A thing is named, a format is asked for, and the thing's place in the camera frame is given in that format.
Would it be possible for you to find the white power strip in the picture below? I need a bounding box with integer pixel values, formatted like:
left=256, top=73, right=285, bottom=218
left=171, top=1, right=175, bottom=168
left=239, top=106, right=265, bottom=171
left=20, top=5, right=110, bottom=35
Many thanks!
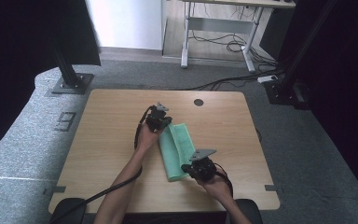
left=256, top=74, right=280, bottom=84

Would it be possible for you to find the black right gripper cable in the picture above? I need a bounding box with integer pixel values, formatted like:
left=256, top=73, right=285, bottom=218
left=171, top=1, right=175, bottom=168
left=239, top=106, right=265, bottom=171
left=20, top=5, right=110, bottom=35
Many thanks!
left=213, top=161, right=235, bottom=198

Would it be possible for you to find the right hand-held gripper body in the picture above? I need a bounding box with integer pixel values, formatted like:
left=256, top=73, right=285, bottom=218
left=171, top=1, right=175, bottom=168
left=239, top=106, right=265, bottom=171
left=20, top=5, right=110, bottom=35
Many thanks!
left=186, top=147, right=218, bottom=182

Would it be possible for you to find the person's right hand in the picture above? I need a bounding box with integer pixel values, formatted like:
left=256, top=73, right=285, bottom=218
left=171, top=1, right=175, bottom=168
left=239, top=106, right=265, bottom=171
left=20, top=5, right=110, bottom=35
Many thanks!
left=196, top=175, right=233, bottom=203

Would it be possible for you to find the black metal stand, grey base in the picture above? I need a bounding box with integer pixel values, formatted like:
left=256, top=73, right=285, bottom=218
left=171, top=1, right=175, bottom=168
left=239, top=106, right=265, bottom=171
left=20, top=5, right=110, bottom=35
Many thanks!
left=48, top=27, right=94, bottom=95

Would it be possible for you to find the black cable bundle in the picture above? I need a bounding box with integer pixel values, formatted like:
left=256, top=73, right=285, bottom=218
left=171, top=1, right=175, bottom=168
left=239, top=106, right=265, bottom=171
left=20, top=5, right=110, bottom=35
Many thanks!
left=188, top=29, right=278, bottom=70

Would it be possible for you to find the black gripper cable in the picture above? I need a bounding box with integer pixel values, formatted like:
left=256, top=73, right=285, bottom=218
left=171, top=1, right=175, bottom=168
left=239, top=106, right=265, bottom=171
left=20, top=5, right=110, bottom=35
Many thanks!
left=48, top=105, right=156, bottom=224
left=213, top=161, right=235, bottom=198

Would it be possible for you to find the long black floor cable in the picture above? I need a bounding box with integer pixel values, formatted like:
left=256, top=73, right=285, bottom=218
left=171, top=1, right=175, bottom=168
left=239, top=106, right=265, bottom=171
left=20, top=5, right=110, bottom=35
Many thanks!
left=185, top=69, right=285, bottom=91

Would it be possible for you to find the white desk frame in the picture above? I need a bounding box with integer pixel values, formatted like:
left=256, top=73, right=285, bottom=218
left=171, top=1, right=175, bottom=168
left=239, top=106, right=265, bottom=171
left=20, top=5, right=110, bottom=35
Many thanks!
left=180, top=0, right=296, bottom=74

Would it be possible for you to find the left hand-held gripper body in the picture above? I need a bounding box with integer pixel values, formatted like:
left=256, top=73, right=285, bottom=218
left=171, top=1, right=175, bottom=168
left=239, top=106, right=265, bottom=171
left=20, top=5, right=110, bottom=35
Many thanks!
left=145, top=102, right=172, bottom=133

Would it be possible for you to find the black curtain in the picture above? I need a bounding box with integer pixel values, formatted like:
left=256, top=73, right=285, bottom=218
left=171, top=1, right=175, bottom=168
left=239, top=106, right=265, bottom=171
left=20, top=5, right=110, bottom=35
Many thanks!
left=0, top=0, right=103, bottom=164
left=276, top=0, right=358, bottom=211

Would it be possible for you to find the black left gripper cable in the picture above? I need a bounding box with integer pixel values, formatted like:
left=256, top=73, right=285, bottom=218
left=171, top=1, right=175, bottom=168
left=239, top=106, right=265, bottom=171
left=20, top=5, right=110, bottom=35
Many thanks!
left=48, top=105, right=156, bottom=224

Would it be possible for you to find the green cloth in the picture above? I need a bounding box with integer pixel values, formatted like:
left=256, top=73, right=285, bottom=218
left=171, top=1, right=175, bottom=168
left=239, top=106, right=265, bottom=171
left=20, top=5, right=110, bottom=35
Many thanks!
left=158, top=122, right=198, bottom=183

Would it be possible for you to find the black computer case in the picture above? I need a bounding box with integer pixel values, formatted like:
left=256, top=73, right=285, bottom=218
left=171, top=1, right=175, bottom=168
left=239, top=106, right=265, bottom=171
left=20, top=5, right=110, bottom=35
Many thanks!
left=258, top=7, right=290, bottom=61

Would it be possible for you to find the person's left hand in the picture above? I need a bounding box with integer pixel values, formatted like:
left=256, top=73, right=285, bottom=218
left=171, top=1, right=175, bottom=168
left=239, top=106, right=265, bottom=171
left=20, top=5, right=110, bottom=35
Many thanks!
left=134, top=123, right=165, bottom=154

